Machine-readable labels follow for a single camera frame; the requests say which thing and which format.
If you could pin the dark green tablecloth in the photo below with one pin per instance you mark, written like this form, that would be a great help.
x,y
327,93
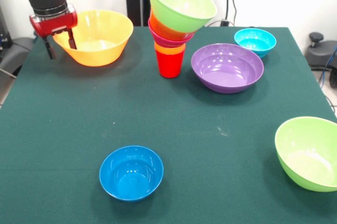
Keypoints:
x,y
223,195

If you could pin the red-orange plastic bowl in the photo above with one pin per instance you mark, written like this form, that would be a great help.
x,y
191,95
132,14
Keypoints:
x,y
163,29

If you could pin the pink plastic bowl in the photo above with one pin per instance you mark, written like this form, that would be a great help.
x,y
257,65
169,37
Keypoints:
x,y
168,42

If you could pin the large orange plastic bowl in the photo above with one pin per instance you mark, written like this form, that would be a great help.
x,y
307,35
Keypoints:
x,y
100,39

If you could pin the purple plastic bowl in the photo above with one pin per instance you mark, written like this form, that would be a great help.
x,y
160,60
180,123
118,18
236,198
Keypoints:
x,y
227,71

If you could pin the black pedestal foot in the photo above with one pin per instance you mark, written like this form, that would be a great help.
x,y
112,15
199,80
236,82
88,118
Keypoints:
x,y
319,52
15,50

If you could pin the blue plastic bowl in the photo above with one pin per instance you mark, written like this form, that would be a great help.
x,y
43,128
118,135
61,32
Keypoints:
x,y
131,174

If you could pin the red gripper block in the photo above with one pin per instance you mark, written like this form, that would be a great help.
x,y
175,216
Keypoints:
x,y
54,23

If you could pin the red plastic cup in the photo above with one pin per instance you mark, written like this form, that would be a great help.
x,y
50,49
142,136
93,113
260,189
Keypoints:
x,y
169,64

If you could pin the green plastic bowl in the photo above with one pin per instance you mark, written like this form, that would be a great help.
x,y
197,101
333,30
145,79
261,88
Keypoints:
x,y
308,155
181,5

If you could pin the cyan plastic bowl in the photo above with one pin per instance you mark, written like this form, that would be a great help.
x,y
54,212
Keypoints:
x,y
255,40

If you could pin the orange plastic cup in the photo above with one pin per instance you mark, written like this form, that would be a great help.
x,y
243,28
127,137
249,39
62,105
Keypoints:
x,y
169,50

